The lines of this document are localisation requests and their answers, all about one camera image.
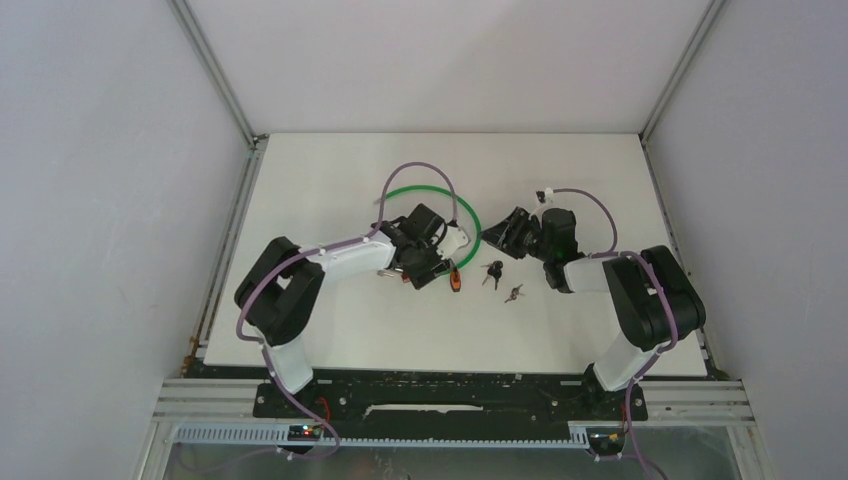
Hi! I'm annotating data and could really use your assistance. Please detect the silver keys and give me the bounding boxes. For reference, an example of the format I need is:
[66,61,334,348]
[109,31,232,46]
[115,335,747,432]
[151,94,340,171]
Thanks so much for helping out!
[504,284,525,303]

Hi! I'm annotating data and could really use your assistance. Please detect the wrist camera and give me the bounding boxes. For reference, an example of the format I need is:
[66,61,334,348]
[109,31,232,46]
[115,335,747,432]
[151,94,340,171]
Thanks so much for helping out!
[434,224,470,259]
[535,188,555,207]

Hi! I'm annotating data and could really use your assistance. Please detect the black key bunch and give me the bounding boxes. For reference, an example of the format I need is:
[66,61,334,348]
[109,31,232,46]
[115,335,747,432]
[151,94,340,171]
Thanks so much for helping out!
[481,260,504,290]

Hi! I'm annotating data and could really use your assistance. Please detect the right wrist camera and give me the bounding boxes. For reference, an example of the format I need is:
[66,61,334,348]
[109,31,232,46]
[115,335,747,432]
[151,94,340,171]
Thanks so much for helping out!
[535,188,555,207]

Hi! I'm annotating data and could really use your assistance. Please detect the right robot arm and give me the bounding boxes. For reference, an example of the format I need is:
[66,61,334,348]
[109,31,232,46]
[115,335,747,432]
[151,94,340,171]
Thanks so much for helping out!
[480,207,706,418]

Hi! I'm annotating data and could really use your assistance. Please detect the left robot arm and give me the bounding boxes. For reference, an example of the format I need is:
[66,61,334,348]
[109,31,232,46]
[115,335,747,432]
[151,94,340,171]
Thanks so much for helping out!
[234,204,470,417]

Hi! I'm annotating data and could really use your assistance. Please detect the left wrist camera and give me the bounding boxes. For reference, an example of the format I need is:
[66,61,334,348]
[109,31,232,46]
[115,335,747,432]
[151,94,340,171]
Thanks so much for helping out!
[434,224,470,259]

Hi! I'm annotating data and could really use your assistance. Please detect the green cable lock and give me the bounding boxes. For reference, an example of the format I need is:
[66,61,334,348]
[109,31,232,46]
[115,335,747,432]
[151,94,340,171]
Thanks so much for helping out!
[385,184,482,269]

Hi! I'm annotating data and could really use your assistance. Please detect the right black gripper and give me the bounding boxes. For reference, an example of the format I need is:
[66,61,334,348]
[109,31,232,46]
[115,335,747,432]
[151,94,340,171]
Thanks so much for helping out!
[479,206,554,262]

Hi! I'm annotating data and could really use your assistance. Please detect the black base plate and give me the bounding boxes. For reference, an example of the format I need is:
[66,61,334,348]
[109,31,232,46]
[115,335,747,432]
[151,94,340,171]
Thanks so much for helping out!
[252,369,648,442]

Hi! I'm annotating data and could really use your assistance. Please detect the grey cable duct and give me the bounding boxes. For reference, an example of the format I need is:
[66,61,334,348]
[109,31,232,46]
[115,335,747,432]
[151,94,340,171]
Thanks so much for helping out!
[170,423,595,450]

